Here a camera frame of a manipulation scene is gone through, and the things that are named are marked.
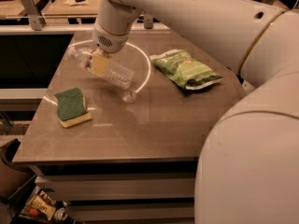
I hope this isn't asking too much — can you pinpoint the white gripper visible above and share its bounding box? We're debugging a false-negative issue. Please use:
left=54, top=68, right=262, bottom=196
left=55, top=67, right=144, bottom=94
left=92, top=19, right=130, bottom=77

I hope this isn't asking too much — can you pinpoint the clear plastic water bottle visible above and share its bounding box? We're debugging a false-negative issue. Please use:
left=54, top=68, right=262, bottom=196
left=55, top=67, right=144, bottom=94
left=67, top=47, right=134, bottom=89

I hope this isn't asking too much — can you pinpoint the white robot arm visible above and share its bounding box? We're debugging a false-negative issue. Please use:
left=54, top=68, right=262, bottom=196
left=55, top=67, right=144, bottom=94
left=96, top=0, right=299, bottom=224

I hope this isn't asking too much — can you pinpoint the green and yellow sponge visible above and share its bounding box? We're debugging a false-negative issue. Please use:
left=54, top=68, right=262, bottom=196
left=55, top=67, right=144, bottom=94
left=54, top=88, right=92, bottom=128

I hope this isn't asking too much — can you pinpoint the green chip bag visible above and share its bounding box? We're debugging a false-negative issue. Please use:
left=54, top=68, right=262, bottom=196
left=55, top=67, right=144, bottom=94
left=149, top=49, right=222, bottom=91

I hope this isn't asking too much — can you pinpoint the brown bin at left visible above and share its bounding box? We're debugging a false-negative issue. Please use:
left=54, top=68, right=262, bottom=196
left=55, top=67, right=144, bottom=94
left=0, top=139, right=34, bottom=199

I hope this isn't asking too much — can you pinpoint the snack package on floor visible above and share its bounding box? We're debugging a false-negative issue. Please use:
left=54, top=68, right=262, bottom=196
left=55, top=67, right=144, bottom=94
left=29, top=190, right=57, bottom=220

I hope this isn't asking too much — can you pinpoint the metal bracket middle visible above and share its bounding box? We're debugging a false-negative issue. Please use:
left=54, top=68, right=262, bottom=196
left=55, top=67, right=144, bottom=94
left=144, top=14, right=153, bottom=29

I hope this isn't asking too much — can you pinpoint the metal bracket left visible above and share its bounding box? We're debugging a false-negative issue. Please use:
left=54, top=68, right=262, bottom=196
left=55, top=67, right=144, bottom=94
left=21, top=0, right=45, bottom=31

